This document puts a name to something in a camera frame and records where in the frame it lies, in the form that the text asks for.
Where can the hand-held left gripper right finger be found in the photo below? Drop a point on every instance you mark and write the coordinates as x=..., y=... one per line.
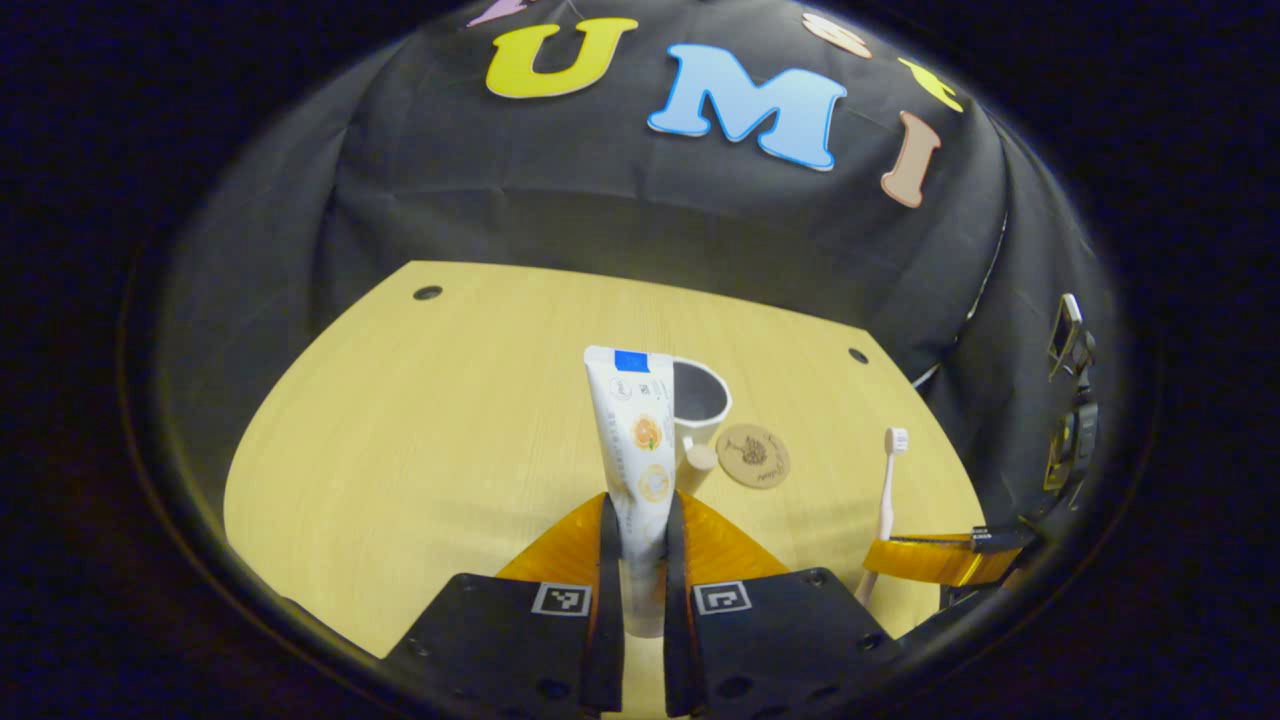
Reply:
x=675, y=610

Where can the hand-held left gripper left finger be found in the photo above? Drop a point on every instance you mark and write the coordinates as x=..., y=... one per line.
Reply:
x=608, y=600

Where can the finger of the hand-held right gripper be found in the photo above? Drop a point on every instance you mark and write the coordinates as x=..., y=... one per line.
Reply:
x=930, y=560

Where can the pink toothbrush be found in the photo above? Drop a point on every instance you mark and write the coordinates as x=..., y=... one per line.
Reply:
x=886, y=500

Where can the white toothpaste tube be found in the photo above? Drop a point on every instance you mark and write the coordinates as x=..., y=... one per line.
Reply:
x=635, y=450

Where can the round wooden coaster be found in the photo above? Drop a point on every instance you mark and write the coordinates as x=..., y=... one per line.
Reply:
x=752, y=456

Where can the light wooden desktop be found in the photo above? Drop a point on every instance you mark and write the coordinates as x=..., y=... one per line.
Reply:
x=420, y=420

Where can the black backdrop cloth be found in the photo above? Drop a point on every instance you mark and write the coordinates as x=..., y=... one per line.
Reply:
x=600, y=200

